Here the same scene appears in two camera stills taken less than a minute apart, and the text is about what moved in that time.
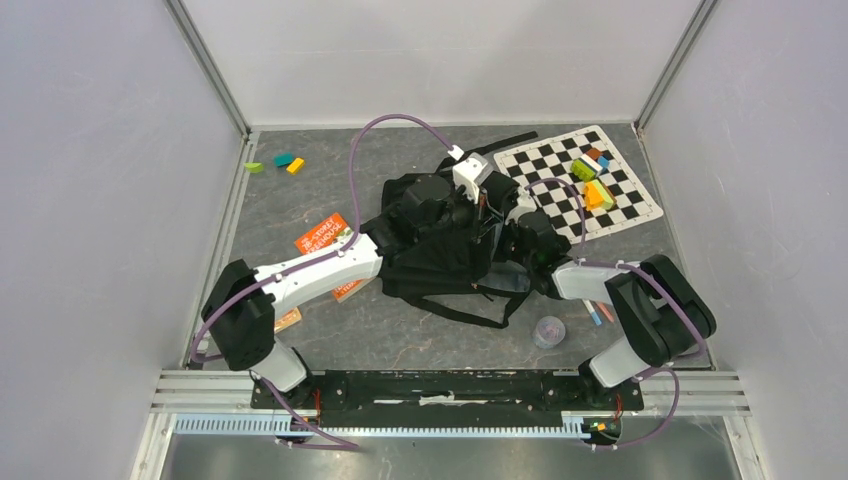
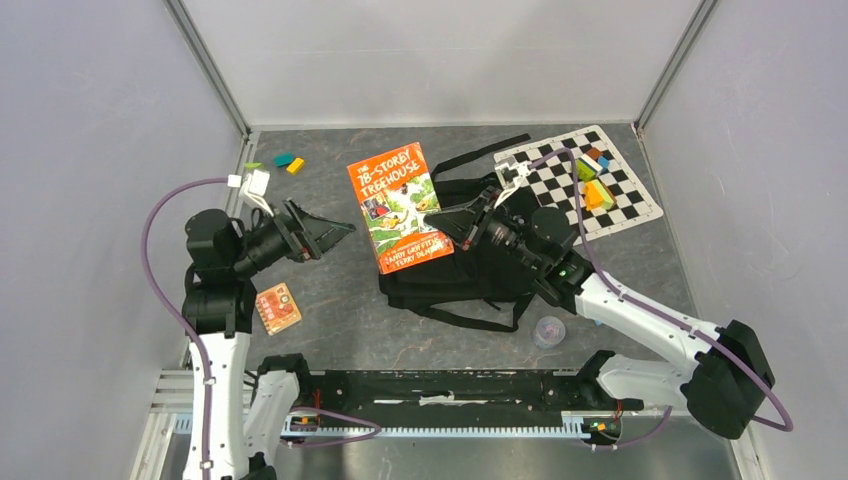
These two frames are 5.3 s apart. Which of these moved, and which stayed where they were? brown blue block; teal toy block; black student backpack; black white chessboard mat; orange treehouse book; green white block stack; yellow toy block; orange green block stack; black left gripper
Moved: black student backpack; black left gripper; orange treehouse book
Stayed: orange green block stack; green white block stack; teal toy block; black white chessboard mat; brown blue block; yellow toy block
